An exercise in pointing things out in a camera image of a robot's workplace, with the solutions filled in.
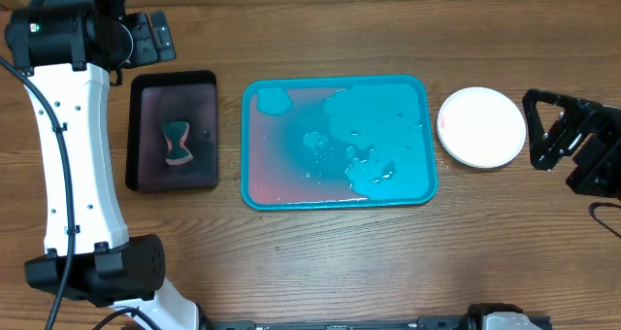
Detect white plate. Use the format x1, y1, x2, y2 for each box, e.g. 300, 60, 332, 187
437, 86, 526, 169

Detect pink green sponge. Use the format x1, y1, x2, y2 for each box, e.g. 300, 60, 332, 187
161, 120, 193, 166

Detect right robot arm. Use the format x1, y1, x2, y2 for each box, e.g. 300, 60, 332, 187
531, 95, 620, 198

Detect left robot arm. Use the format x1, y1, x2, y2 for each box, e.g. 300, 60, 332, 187
5, 0, 532, 330

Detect black rectangular tray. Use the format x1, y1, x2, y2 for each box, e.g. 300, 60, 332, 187
125, 70, 218, 192

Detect teal plastic tray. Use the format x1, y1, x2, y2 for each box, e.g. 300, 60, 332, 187
241, 75, 439, 211

